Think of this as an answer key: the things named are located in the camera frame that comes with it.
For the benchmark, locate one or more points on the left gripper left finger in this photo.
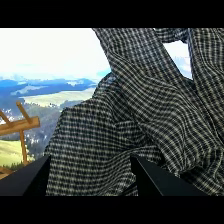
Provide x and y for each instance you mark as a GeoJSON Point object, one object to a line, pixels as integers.
{"type": "Point", "coordinates": [23, 181]}

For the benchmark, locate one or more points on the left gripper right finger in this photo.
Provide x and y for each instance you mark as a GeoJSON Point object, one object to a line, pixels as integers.
{"type": "Point", "coordinates": [158, 183]}

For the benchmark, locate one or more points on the black white checked shirt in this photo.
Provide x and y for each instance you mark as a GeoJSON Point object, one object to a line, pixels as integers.
{"type": "Point", "coordinates": [133, 126]}

